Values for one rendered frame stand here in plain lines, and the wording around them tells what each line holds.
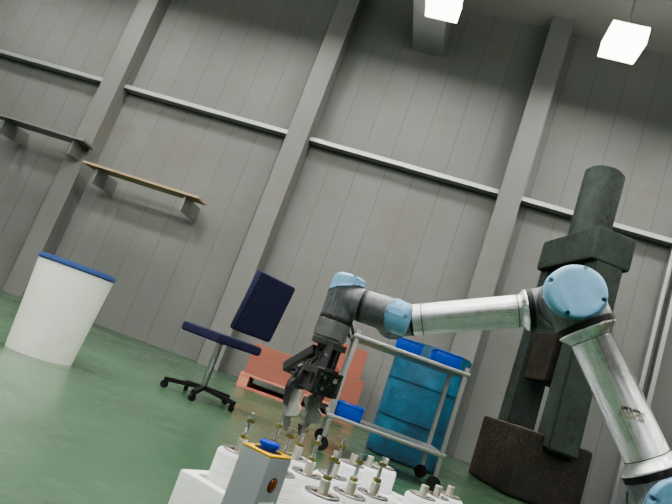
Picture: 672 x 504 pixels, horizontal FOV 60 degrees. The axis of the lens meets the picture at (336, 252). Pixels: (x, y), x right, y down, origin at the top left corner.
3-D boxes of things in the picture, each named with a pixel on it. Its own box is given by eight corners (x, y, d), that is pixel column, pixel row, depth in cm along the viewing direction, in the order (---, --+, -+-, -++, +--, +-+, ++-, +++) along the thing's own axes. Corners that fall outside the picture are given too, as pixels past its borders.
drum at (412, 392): (361, 449, 455) (399, 333, 474) (366, 443, 517) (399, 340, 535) (442, 480, 444) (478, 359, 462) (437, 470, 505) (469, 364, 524)
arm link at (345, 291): (367, 277, 128) (331, 267, 130) (350, 325, 126) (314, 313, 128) (372, 285, 135) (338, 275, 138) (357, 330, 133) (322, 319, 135)
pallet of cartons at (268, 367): (359, 424, 722) (381, 358, 738) (351, 428, 609) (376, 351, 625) (248, 382, 750) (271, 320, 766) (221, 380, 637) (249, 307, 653)
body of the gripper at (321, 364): (307, 393, 121) (327, 338, 124) (287, 384, 128) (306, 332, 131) (335, 402, 125) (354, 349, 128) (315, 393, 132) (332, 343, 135)
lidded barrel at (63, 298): (40, 348, 379) (77, 265, 390) (94, 371, 362) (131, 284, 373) (-22, 336, 336) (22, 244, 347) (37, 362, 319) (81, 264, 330)
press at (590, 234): (552, 503, 587) (630, 201, 651) (584, 526, 482) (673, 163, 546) (465, 470, 604) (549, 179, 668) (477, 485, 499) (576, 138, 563)
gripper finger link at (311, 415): (309, 441, 124) (319, 397, 125) (295, 433, 129) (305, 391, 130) (321, 442, 125) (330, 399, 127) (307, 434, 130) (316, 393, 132)
